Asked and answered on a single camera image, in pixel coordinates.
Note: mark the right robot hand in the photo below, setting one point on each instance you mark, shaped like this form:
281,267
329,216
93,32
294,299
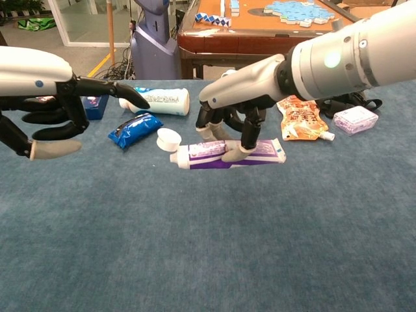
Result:
240,87

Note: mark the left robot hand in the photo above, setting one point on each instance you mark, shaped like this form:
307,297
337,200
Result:
32,74

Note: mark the purple toothpaste tube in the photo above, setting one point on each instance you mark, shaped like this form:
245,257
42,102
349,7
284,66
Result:
208,156

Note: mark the brown mahjong table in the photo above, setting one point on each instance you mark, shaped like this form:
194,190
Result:
234,42

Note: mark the green bag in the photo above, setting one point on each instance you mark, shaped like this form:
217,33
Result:
37,24

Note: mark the orange spout pouch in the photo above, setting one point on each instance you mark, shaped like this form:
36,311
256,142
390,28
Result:
300,120

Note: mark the green potted plant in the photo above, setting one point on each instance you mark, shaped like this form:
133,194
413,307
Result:
22,6

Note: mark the dark blue carton box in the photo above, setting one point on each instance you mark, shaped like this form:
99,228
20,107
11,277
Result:
96,107

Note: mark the white milk bottle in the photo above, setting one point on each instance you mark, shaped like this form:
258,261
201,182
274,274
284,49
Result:
169,100

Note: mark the blue white snake toy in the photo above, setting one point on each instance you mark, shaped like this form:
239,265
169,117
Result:
213,20

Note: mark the blue mahjong tile stack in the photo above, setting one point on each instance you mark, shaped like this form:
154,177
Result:
234,8

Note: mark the wooden pole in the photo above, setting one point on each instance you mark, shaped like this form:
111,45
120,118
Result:
111,32

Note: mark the blue mahjong tile cluster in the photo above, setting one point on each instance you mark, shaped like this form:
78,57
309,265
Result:
299,11

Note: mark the blue cookie packet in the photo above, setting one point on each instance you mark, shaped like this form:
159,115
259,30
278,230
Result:
136,128

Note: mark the clear plastic floss box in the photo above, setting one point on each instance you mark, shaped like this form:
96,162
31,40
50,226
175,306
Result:
356,120

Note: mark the cardboard box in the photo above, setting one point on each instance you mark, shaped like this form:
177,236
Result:
367,8

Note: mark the blue felt table mat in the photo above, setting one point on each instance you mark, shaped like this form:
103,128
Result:
195,234

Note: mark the white door frame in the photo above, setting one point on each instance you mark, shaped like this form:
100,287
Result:
60,22

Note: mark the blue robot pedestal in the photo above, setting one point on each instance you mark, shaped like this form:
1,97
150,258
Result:
152,48

